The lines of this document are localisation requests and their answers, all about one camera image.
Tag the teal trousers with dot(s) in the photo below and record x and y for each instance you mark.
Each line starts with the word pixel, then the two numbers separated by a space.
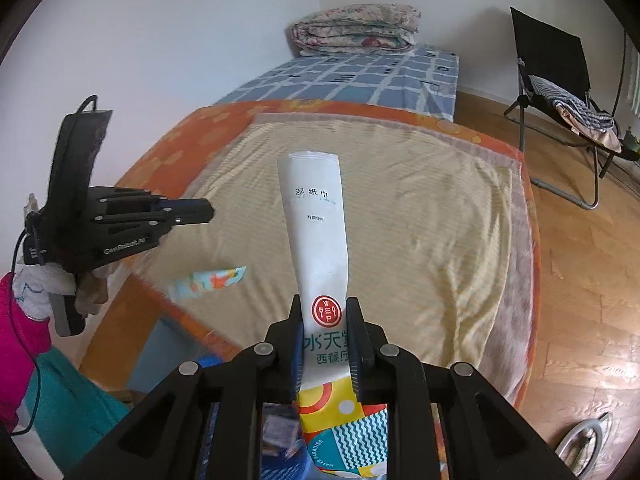
pixel 65 410

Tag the blue checked bedsheet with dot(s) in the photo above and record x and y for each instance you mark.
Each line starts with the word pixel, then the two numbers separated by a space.
pixel 350 80

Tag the person's left hand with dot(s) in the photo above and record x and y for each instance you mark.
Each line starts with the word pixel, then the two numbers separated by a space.
pixel 92 290

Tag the orange floral bedsheet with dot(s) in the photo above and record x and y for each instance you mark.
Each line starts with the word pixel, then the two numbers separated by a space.
pixel 200 135

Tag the white wet wipe packet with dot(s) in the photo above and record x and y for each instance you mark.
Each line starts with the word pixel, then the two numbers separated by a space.
pixel 315 240

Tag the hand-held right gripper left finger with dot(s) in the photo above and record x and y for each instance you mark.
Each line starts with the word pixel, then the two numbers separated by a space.
pixel 298 355

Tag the yellow striped blanket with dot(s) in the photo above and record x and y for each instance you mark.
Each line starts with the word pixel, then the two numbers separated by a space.
pixel 425 235

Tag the black folding chair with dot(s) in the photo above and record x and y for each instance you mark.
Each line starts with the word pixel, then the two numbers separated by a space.
pixel 550 50

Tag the folded floral quilt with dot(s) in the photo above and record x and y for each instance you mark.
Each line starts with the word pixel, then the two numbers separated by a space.
pixel 350 30

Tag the striped hanging towel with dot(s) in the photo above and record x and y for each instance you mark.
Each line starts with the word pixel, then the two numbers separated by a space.
pixel 635 85

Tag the light blue snack wrapper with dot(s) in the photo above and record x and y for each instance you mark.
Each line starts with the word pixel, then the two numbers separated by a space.
pixel 210 282

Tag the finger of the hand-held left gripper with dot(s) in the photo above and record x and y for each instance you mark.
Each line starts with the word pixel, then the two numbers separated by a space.
pixel 192 211

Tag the beige cloth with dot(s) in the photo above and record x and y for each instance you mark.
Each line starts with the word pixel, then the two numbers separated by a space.
pixel 607 140

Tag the striped cloth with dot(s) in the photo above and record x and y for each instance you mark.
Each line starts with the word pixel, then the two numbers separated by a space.
pixel 575 105

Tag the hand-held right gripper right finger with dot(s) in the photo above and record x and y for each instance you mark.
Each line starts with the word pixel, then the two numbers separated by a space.
pixel 356 355

